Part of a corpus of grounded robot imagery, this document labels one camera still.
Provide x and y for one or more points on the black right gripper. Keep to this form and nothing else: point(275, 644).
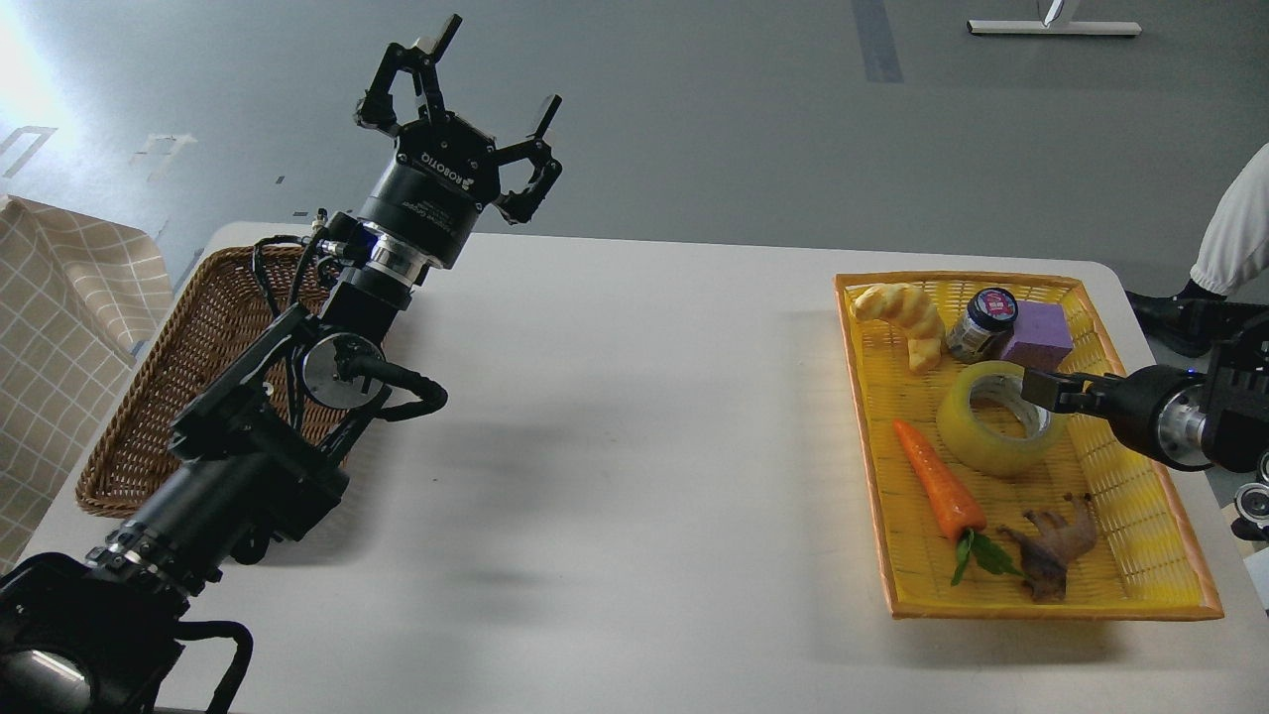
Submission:
point(1155, 411)

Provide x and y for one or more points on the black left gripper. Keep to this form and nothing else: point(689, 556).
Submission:
point(436, 188)

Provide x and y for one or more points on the yellow tape roll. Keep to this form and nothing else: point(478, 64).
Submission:
point(981, 446)

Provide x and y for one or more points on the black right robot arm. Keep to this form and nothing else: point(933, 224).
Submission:
point(1235, 400)

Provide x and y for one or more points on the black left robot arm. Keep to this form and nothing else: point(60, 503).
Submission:
point(100, 634)

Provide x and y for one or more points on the purple foam block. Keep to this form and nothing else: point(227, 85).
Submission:
point(1040, 337)

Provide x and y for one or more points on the small dark jar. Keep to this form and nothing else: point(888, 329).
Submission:
point(988, 315)

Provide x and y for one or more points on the yellow plastic tray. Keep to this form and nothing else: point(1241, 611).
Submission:
point(1146, 562)

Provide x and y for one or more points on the orange toy carrot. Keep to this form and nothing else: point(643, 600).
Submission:
point(957, 512)

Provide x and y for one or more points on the black shoe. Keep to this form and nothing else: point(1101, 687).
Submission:
point(1194, 320)

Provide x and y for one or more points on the toy croissant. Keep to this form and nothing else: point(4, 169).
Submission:
point(911, 311)

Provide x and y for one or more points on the person leg white trousers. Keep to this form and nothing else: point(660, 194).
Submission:
point(1234, 249)

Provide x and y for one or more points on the brown wicker basket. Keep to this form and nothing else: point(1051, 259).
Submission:
point(219, 314)

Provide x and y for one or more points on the white metal stand base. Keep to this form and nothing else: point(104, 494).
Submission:
point(1057, 19)

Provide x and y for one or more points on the beige checkered cloth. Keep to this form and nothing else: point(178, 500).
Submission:
point(79, 295)

